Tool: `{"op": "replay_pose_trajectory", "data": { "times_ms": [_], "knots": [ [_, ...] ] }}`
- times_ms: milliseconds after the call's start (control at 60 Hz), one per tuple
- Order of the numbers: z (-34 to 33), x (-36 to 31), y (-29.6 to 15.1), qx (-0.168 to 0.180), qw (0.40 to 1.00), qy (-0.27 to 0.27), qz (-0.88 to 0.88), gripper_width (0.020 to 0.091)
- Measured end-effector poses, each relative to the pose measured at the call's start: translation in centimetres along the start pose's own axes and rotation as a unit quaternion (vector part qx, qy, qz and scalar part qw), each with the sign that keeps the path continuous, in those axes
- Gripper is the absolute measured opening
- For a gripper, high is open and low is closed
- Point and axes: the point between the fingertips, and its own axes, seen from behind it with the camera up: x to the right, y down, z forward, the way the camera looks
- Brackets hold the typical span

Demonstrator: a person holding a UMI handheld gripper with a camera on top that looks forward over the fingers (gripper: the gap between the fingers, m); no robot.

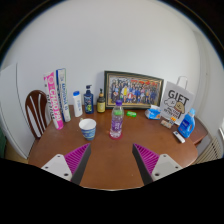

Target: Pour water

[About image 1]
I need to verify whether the pink long box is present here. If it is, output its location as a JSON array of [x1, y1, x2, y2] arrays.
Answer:
[[43, 71, 65, 130]]

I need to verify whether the framed group photo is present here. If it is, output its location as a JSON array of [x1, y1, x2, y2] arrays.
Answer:
[[103, 70, 165, 110]]

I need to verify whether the small beige snack pack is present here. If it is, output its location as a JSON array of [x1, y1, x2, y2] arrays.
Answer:
[[160, 118, 174, 129]]

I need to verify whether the white bottle with blue cap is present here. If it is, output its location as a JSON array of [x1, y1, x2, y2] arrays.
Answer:
[[72, 90, 84, 118]]

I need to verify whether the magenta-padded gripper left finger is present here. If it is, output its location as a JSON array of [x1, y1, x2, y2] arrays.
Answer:
[[40, 142, 92, 186]]

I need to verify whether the white remote control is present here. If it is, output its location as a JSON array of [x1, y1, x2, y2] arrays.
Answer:
[[172, 130, 186, 144]]

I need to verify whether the white radiator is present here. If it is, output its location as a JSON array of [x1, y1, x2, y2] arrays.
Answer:
[[194, 136, 223, 165]]

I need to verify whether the white and blue long box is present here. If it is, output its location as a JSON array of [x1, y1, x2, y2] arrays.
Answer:
[[55, 68, 72, 123]]

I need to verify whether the dark blue pump bottle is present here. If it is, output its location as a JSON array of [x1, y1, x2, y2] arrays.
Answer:
[[83, 84, 95, 115]]

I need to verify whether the amber bottle with black cap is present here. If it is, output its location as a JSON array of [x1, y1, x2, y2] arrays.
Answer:
[[96, 88, 107, 114]]

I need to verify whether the white paper gift bag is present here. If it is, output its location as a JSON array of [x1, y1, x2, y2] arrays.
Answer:
[[159, 75, 196, 126]]

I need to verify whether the flat round red coaster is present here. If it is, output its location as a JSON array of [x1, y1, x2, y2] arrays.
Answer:
[[108, 132, 124, 141]]

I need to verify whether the clear bottle with purple label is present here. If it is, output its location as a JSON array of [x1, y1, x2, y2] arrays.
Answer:
[[109, 99, 125, 139]]

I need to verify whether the white and blue paper cup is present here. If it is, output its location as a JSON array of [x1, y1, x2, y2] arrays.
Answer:
[[78, 118, 97, 141]]

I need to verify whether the blue detergent bottle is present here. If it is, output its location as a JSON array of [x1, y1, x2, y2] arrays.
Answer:
[[177, 108, 197, 139]]

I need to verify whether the brown wooden chair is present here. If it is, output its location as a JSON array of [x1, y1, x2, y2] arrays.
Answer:
[[24, 89, 51, 140]]

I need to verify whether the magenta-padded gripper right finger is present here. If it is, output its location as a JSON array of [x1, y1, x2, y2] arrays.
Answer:
[[131, 143, 184, 186]]

